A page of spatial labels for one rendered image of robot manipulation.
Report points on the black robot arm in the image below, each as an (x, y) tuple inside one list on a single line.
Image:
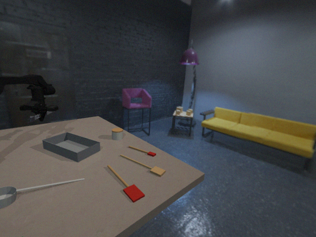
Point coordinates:
[(40, 89)]

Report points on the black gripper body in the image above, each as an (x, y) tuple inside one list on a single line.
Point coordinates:
[(51, 108)]

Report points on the red spatula with wooden handle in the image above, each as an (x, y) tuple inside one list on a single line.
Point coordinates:
[(132, 191)]

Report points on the grey long-handled ladle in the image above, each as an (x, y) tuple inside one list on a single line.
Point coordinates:
[(9, 194)]

